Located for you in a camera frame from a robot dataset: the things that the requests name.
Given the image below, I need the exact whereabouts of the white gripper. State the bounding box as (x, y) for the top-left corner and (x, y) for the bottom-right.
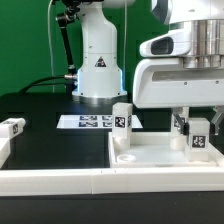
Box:
(133, 58), (224, 136)

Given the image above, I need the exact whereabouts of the white square table top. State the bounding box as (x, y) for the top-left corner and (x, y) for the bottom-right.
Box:
(108, 132), (224, 168)

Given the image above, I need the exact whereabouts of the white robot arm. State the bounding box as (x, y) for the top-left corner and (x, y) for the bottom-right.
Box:
(62, 0), (224, 134)

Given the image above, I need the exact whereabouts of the white U-shaped fence wall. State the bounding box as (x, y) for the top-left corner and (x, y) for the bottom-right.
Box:
(0, 138), (224, 196)

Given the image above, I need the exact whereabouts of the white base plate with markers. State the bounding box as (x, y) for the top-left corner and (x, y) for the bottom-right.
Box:
(57, 115), (142, 129)

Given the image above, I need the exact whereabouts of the black cable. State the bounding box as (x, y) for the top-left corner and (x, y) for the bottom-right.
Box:
(19, 77), (76, 94)

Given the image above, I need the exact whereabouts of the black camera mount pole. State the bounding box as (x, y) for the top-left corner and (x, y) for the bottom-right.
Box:
(56, 13), (77, 80)

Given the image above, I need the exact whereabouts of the white thin cable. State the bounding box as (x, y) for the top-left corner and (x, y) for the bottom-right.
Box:
(47, 0), (56, 94)

